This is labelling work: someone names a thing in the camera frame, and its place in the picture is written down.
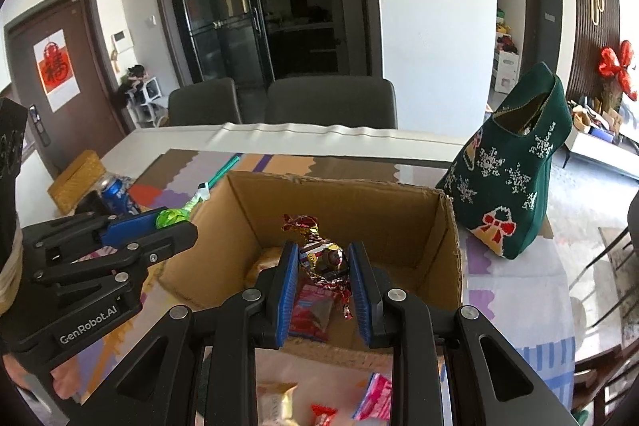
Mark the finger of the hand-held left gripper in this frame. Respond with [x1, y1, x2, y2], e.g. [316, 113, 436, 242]
[22, 208, 173, 257]
[32, 221, 199, 302]

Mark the brown entrance door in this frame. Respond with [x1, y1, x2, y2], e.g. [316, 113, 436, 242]
[4, 0, 127, 177]

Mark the pile of colourful bags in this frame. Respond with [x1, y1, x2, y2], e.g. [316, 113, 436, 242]
[572, 94, 625, 142]

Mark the dark grey side chair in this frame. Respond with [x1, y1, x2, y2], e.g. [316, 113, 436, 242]
[569, 194, 639, 297]

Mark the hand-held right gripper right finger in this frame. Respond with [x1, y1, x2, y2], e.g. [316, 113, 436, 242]
[347, 241, 582, 426]

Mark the green Christmas stocking bag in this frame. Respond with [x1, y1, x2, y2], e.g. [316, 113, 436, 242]
[435, 63, 573, 261]

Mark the golden snack packet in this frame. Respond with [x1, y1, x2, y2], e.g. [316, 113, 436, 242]
[244, 247, 283, 287]

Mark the grey dining chair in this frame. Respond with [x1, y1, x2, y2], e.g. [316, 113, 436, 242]
[264, 77, 399, 130]
[168, 77, 243, 127]

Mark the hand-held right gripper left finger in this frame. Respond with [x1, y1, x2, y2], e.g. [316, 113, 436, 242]
[62, 240, 301, 426]

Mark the wicker tissue box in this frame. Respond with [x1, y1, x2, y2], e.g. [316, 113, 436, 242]
[47, 150, 107, 217]

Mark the white wall intercom panel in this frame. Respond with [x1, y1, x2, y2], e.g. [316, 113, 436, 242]
[111, 28, 133, 55]

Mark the green stick candy toy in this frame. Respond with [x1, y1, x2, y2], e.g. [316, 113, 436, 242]
[156, 157, 240, 231]

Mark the person's left hand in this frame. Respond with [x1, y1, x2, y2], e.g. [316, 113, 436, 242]
[0, 227, 24, 314]

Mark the white low cabinet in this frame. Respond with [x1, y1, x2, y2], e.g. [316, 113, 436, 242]
[566, 127, 639, 180]

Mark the small red candy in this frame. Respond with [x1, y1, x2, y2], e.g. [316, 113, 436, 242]
[310, 403, 340, 426]

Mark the red snack packet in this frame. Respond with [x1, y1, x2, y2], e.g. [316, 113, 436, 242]
[288, 283, 333, 342]

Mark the white storage cabinet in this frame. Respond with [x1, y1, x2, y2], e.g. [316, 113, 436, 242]
[492, 49, 520, 95]

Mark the red bow decoration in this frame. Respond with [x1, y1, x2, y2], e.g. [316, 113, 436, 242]
[599, 41, 639, 102]

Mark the foil-wrapped candy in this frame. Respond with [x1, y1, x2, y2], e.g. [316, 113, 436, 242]
[282, 214, 354, 321]

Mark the white shoe rack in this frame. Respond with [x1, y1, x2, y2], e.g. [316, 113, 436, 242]
[125, 77, 168, 129]

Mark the cardboard box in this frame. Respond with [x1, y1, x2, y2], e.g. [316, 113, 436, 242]
[160, 170, 462, 357]

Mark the colourful patchwork tablecloth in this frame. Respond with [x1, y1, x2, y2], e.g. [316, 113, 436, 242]
[0, 149, 575, 426]

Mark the pale yellow snack packet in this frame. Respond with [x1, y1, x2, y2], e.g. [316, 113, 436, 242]
[257, 381, 298, 426]

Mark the black bag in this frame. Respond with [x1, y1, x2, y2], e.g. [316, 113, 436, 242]
[120, 64, 148, 107]

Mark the dark interior door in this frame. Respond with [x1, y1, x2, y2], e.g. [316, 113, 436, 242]
[522, 0, 565, 77]

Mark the red and white door poster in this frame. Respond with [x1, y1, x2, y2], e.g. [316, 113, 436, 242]
[33, 28, 81, 112]

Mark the black door lock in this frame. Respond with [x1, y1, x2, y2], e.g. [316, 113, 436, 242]
[30, 104, 51, 147]

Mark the pink snack packet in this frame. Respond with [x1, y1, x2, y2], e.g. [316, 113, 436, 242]
[352, 373, 394, 422]

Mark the blue drink can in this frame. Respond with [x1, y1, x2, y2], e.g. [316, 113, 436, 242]
[100, 176, 141, 216]

